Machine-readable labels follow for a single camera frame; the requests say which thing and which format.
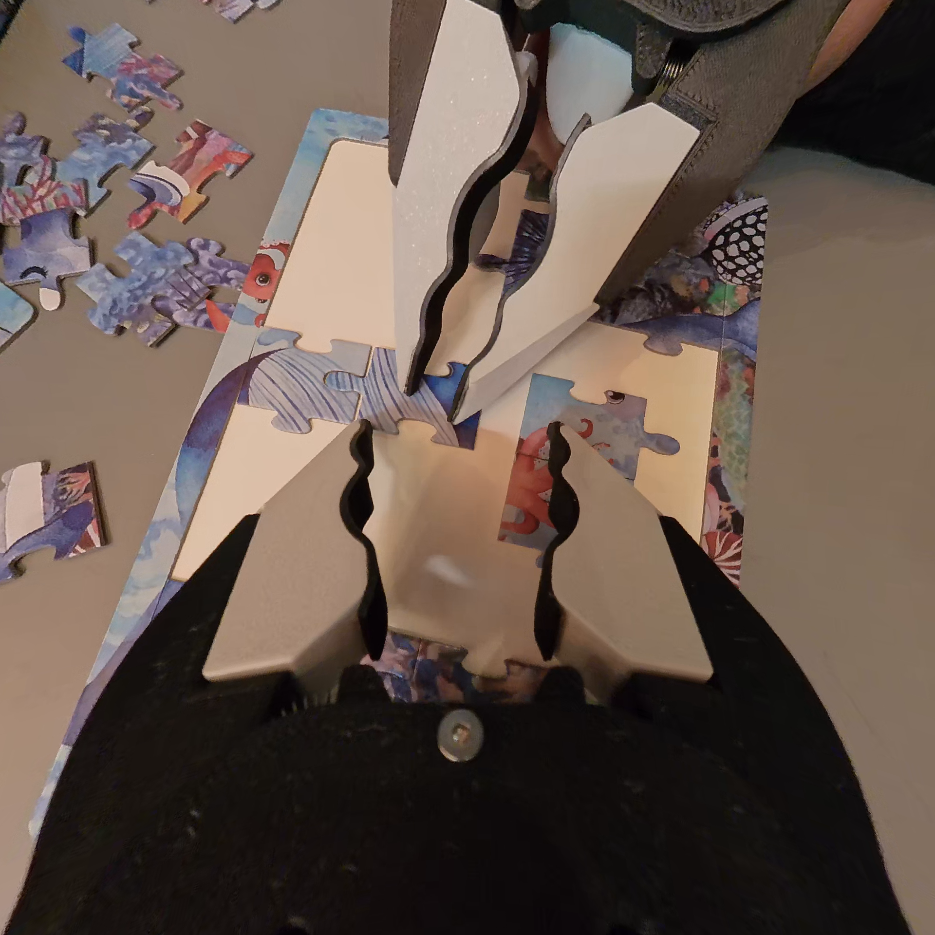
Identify pale striped whale puzzle piece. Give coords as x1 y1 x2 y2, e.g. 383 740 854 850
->
248 329 374 432

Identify person's right forearm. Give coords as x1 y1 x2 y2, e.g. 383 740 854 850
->
807 0 872 83

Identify octopus puzzle piece pair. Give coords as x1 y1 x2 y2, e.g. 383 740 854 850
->
497 438 585 547

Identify white banded purple puzzle piece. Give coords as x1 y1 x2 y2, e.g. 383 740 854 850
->
0 459 109 583

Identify scattered loose puzzle pieces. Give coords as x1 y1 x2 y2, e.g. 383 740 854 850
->
0 0 282 348

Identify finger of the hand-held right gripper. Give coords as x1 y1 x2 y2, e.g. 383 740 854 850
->
451 101 702 426
393 0 542 397

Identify cream jigsaw puzzle tray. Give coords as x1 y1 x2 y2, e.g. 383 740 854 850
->
29 108 769 837

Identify octopus puzzle piece with eye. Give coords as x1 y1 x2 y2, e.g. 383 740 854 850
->
522 373 682 485

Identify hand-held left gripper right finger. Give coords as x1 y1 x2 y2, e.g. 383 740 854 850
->
533 421 717 684

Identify assembled sea urchin puzzle section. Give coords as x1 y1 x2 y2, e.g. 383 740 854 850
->
475 171 769 366

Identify person's black clothing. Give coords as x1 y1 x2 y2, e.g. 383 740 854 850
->
760 0 935 158

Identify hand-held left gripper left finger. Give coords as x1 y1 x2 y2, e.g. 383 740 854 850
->
202 420 388 682

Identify dark cornered whale puzzle piece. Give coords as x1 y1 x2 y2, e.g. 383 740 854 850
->
325 349 483 448

